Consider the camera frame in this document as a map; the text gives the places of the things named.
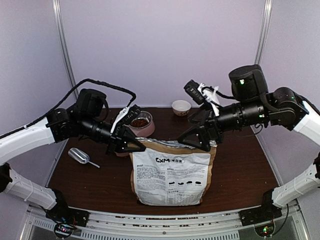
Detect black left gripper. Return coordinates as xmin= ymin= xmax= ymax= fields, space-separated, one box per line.
xmin=79 ymin=113 xmax=146 ymax=155

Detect metal food scoop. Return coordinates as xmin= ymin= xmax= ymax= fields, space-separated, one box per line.
xmin=67 ymin=147 xmax=100 ymax=168

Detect pet food bag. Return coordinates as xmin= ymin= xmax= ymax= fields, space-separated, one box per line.
xmin=129 ymin=137 xmax=217 ymax=207

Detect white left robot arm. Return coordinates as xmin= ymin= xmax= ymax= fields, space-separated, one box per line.
xmin=0 ymin=89 xmax=146 ymax=222

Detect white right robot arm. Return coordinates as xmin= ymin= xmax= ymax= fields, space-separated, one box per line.
xmin=177 ymin=64 xmax=320 ymax=152

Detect pink double pet feeder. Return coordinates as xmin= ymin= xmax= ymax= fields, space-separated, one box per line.
xmin=109 ymin=111 xmax=156 ymax=157

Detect brown kibble pellets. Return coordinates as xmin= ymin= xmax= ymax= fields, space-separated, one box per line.
xmin=130 ymin=118 xmax=149 ymax=128

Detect white floral ceramic bowl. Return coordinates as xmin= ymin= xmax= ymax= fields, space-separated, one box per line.
xmin=171 ymin=100 xmax=191 ymax=117

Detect rear steel feeder bowl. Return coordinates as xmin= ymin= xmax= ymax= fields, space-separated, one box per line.
xmin=129 ymin=111 xmax=153 ymax=129

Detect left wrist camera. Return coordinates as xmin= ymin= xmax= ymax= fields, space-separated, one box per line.
xmin=110 ymin=104 xmax=141 ymax=134

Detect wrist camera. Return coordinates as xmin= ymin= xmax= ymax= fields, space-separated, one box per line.
xmin=183 ymin=80 xmax=222 ymax=117
xmin=110 ymin=104 xmax=141 ymax=134

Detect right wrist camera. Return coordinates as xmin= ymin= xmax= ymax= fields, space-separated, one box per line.
xmin=183 ymin=80 xmax=222 ymax=117

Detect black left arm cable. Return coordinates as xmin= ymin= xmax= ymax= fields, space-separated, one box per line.
xmin=0 ymin=78 xmax=137 ymax=137

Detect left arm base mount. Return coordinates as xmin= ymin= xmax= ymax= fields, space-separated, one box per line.
xmin=43 ymin=208 xmax=90 ymax=239

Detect front aluminium rail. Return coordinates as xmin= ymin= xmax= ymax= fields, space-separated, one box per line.
xmin=24 ymin=197 xmax=308 ymax=240

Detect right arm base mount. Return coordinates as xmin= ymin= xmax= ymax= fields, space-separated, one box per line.
xmin=238 ymin=205 xmax=282 ymax=239

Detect right aluminium frame post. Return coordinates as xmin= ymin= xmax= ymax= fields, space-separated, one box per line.
xmin=254 ymin=0 xmax=273 ymax=65

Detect aluminium frame post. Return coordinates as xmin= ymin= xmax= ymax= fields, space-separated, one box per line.
xmin=254 ymin=0 xmax=273 ymax=65
xmin=52 ymin=0 xmax=76 ymax=88

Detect left aluminium frame post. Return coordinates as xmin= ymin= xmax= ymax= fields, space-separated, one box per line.
xmin=52 ymin=0 xmax=76 ymax=88

